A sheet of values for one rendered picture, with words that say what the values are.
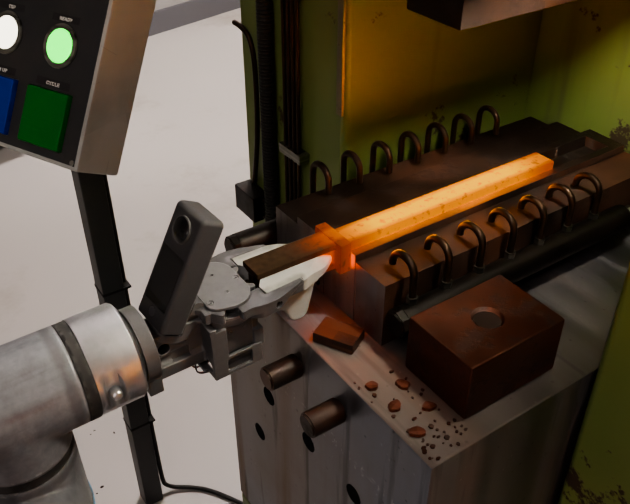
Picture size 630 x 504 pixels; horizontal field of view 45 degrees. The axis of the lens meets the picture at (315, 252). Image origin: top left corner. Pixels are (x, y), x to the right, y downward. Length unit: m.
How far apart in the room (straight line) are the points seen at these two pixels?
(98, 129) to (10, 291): 1.50
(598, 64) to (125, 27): 0.62
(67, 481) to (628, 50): 0.83
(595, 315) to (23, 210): 2.31
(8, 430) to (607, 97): 0.84
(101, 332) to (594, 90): 0.74
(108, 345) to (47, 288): 1.81
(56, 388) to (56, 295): 1.79
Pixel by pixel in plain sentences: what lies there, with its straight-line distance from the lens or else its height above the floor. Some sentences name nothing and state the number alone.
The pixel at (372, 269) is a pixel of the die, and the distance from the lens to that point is 0.75.
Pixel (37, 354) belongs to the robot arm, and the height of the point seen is 1.02.
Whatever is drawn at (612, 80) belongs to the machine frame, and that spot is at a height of 1.04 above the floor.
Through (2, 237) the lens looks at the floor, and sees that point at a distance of 2.76.
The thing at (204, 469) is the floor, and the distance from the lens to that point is 1.86.
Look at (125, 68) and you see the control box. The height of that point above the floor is 1.06.
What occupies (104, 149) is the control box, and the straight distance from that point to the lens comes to 1.05.
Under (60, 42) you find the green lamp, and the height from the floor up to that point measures 1.09.
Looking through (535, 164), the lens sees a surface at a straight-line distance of 0.93.
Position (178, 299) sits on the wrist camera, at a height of 1.03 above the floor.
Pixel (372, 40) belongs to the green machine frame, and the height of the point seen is 1.12.
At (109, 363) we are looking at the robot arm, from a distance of 0.65.
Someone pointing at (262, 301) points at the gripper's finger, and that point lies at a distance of 0.69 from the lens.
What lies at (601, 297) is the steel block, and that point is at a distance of 0.89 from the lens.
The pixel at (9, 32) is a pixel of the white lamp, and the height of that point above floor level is 1.09.
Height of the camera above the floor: 1.44
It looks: 36 degrees down
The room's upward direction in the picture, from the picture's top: straight up
